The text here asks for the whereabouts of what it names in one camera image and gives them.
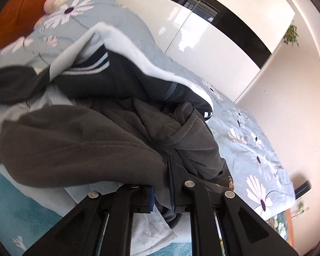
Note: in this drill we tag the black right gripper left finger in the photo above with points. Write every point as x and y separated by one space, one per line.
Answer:
98 225

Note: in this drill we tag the white glossy wardrobe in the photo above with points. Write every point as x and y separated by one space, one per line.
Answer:
226 42

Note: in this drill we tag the teal floral plush blanket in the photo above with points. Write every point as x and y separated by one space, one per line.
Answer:
26 213

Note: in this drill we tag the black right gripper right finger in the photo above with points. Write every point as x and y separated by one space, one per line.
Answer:
221 222

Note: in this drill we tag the navy jacket with white stripes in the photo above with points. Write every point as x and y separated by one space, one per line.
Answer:
106 75

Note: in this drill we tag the dark grey sweatshirt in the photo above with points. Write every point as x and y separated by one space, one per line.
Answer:
64 142

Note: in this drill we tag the green potted plant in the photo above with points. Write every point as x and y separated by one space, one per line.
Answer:
291 36

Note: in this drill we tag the pink floral pillow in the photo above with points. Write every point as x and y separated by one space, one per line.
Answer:
50 6

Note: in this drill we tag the light blue daisy quilt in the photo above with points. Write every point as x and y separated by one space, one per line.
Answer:
79 27

